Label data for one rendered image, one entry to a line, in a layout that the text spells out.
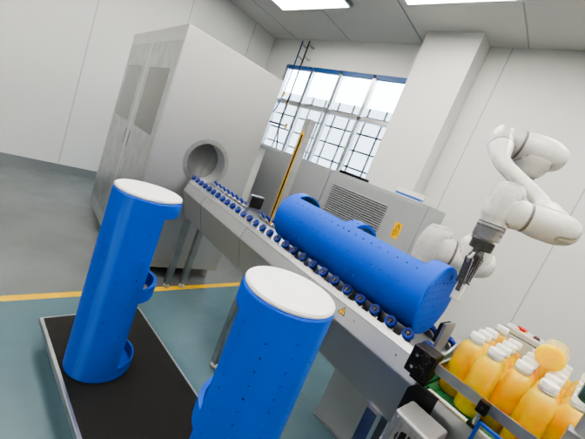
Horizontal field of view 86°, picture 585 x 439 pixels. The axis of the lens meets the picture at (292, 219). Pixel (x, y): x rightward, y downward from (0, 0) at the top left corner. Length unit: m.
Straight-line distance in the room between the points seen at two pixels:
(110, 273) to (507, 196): 1.50
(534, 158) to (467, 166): 2.48
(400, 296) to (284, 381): 0.53
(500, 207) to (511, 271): 2.79
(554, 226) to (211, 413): 1.17
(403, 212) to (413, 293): 1.79
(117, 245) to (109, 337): 0.42
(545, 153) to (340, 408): 1.67
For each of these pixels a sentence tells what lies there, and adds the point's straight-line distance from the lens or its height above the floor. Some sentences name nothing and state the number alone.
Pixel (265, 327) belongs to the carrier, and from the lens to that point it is 0.84.
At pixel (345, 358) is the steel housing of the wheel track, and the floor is 0.71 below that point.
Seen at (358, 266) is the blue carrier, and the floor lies 1.09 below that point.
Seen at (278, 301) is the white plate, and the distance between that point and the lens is 0.83.
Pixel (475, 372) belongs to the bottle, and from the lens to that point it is 1.10.
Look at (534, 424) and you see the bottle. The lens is 1.10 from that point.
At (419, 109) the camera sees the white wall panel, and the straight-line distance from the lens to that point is 4.26.
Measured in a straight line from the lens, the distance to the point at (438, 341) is 1.28.
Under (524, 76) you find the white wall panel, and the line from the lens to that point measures 4.46.
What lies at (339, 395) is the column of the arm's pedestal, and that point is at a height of 0.22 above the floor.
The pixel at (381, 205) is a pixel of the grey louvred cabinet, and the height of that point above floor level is 1.30.
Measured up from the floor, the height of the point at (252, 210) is 0.98.
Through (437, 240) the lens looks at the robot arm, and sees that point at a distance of 1.83.
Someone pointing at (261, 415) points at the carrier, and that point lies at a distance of 0.99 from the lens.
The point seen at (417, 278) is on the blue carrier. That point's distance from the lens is 1.21.
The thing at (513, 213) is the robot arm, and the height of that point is 1.48.
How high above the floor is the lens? 1.38
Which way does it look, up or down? 10 degrees down
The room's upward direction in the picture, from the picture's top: 22 degrees clockwise
